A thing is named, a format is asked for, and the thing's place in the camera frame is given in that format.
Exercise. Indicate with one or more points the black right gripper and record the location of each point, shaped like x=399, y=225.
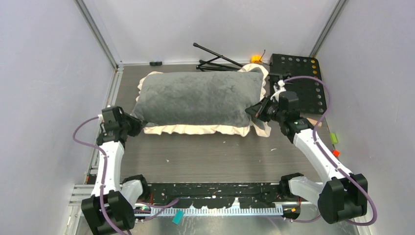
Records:
x=259, y=109

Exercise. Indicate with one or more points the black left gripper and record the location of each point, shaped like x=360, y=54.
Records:
x=137, y=124

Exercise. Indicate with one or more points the grey cream ruffled pillowcase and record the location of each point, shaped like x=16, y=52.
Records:
x=200, y=103

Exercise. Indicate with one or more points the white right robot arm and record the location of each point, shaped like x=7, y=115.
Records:
x=341, y=195

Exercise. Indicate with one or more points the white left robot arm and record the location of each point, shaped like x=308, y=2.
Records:
x=110, y=207

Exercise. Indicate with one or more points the black perforated metal plate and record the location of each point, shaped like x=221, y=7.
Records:
x=310, y=92

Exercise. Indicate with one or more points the small wooden block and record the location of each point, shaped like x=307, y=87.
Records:
x=314, y=122

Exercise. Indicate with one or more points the orange round object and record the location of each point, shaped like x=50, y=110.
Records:
x=256, y=59

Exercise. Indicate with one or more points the red small block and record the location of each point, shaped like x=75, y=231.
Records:
x=336, y=153

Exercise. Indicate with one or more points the black folded tripod stand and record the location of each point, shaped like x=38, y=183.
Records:
x=212, y=65

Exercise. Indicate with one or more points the teal tape piece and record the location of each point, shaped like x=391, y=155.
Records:
x=177, y=217

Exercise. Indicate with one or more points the small black wall clip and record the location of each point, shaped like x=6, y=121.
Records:
x=155, y=63

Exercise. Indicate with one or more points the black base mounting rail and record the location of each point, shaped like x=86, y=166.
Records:
x=218, y=195

